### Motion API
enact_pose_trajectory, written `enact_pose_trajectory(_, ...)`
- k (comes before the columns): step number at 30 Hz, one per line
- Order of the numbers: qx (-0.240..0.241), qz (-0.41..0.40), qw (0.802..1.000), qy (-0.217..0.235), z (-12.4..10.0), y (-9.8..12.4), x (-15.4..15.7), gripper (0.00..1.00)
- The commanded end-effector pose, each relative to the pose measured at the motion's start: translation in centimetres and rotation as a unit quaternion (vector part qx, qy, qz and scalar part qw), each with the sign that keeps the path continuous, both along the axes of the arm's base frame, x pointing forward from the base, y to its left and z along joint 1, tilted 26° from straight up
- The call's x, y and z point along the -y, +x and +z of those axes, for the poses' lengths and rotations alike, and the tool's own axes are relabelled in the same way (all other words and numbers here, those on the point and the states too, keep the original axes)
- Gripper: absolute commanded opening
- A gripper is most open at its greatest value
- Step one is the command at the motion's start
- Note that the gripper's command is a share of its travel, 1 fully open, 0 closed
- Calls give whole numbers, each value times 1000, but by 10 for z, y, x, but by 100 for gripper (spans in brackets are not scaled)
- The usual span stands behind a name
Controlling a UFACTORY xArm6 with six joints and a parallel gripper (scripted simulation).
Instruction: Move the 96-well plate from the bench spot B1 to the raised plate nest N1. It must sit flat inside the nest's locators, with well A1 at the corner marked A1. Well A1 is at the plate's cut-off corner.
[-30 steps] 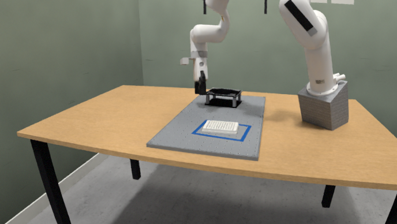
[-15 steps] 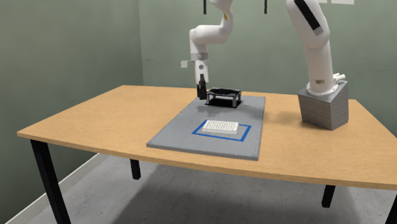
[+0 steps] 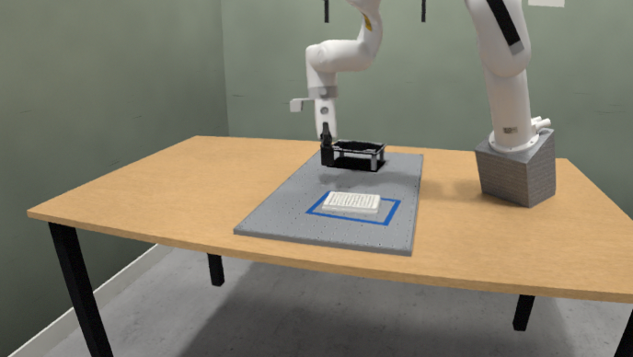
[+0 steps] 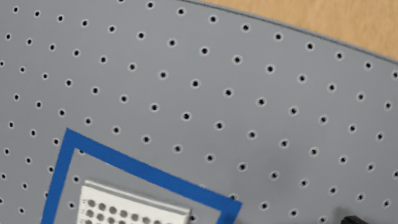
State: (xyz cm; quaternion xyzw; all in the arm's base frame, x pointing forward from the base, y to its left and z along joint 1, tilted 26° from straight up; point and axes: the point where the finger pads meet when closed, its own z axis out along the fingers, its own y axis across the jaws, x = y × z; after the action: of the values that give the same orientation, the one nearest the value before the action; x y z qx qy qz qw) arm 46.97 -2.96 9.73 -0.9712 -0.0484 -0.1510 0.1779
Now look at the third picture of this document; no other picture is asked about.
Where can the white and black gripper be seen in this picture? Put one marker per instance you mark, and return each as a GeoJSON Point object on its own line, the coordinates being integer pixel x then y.
{"type": "Point", "coordinates": [330, 130]}

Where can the blue rectangular tape outline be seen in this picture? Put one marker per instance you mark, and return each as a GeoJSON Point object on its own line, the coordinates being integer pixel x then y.
{"type": "Point", "coordinates": [386, 222]}

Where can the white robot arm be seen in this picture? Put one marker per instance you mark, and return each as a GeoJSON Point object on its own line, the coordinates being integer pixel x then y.
{"type": "Point", "coordinates": [504, 53]}

